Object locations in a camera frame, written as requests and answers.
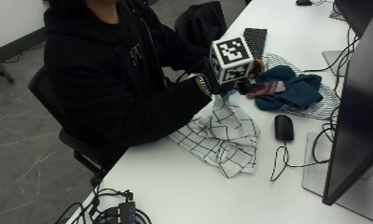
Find black mouse cable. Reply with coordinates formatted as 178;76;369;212
270;139;333;183

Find dark blue cloth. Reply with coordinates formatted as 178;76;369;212
254;64;325;112

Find silver monitor stand base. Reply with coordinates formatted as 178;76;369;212
302;132;373;224

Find large black monitor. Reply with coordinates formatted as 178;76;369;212
321;0;373;207

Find black monitor cables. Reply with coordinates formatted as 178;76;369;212
303;26;363;164

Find black backpack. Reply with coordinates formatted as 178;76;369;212
174;0;230;49

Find bundle of black hub cables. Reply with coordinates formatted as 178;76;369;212
54;185;155;224

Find black hub with blue lights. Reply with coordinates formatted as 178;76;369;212
91;201;141;224

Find person in black hoodie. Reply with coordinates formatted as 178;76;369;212
42;0;215;175

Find small silver stand base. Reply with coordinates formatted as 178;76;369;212
321;49;351;77

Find white thin-striped cloth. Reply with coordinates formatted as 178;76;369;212
263;52;343;121

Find black keyboard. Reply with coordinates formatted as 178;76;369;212
243;27;270;61

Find small black monitor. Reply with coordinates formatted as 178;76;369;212
332;0;373;39

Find maroon patterned cloth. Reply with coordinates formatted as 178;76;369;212
246;80;288;99

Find black computer mouse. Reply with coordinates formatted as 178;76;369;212
274;114;296;142

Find white black-checked cloth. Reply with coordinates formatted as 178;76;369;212
169;91;263;179

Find black floor cable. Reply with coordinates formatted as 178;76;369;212
4;41;47;64

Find silver wristwatch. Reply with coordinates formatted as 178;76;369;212
194;73;215;96

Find black office chair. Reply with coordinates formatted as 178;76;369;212
28;65;130;189

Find white marker cube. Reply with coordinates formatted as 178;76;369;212
210;35;256;86

